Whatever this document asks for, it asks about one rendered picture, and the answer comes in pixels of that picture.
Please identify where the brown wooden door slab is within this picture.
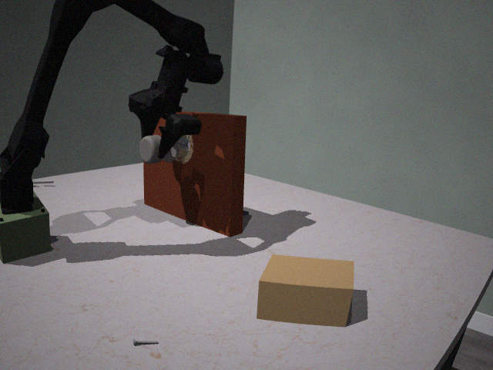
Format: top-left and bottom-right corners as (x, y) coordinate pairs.
(143, 112), (247, 237)

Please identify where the grey metal screw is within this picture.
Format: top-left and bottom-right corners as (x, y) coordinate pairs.
(133, 339), (155, 345)

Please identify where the tan cardboard box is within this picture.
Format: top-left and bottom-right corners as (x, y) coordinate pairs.
(257, 254), (354, 327)

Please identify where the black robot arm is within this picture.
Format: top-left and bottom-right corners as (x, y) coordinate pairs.
(0, 0), (223, 214)

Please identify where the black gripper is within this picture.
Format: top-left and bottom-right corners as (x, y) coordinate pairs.
(138, 77), (202, 159)

